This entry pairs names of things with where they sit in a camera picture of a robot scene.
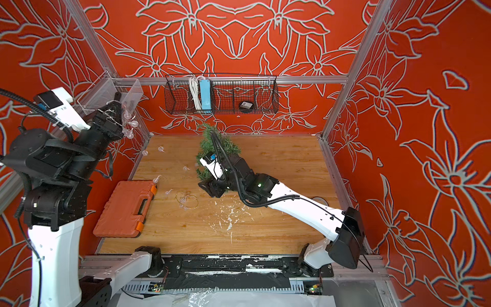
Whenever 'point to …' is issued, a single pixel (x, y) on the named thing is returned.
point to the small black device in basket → (245, 105)
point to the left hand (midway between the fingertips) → (119, 99)
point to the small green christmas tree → (210, 145)
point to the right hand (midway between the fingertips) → (199, 180)
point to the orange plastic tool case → (126, 212)
